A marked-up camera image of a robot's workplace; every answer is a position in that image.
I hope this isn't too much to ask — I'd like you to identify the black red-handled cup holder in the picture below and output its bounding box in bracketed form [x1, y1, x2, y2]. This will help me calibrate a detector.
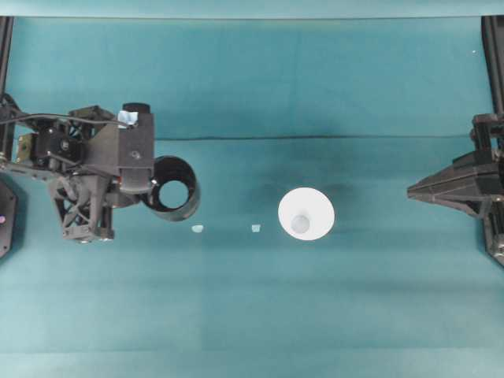
[150, 155, 202, 224]

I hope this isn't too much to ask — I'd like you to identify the white paper cup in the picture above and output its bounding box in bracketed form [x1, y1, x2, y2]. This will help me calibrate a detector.
[277, 187, 336, 243]

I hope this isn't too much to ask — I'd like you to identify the blue-green backdrop cloth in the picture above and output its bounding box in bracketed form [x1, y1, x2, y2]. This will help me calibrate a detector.
[0, 0, 504, 18]

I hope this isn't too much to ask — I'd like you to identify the thin black camera cable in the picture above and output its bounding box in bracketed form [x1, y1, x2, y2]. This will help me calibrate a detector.
[0, 113, 135, 129]

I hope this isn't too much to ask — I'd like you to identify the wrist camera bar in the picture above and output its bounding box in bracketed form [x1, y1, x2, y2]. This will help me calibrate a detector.
[92, 101, 156, 195]

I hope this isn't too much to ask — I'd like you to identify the black frame rail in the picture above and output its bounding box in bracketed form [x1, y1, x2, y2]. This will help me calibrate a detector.
[480, 15, 504, 115]
[0, 15, 15, 95]

